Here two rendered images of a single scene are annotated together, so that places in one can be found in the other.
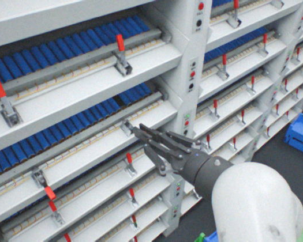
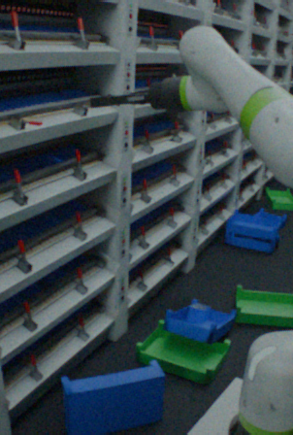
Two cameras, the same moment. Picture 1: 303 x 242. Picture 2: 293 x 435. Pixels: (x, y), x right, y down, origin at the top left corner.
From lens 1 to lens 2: 0.91 m
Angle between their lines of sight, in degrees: 28
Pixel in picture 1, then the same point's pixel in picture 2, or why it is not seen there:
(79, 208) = (37, 196)
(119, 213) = (67, 245)
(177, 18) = (113, 23)
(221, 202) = (186, 39)
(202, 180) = (167, 84)
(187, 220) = (137, 323)
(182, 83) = (120, 81)
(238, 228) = (199, 39)
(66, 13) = not seen: outside the picture
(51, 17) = not seen: outside the picture
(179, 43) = (116, 43)
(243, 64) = not seen: hidden behind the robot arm
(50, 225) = (13, 204)
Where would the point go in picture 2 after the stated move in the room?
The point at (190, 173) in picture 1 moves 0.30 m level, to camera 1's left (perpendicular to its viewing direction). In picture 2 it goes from (155, 90) to (38, 92)
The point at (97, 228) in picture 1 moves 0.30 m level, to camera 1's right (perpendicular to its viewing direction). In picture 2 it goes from (47, 254) to (142, 244)
